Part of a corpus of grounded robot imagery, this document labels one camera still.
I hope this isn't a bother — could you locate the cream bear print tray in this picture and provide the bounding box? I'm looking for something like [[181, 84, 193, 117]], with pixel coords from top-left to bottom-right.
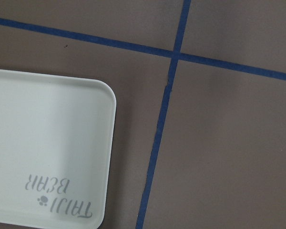
[[0, 70, 116, 229]]

